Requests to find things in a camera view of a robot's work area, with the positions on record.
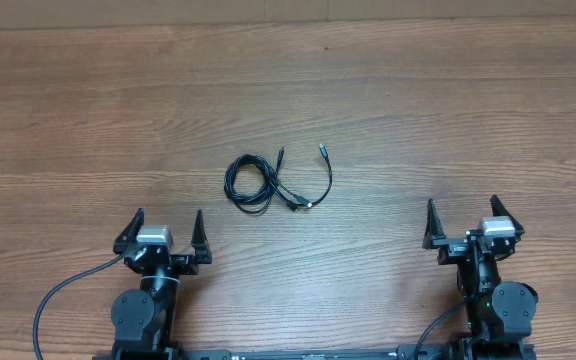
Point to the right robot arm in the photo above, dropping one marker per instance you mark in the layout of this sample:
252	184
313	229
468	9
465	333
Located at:
499	313

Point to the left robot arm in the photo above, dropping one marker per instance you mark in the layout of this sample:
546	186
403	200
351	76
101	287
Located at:
144	317

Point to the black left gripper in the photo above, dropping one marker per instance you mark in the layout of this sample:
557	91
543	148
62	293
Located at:
188	263

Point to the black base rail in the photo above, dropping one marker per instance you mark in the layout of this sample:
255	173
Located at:
402	352

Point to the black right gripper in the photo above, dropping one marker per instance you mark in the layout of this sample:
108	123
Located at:
450	248

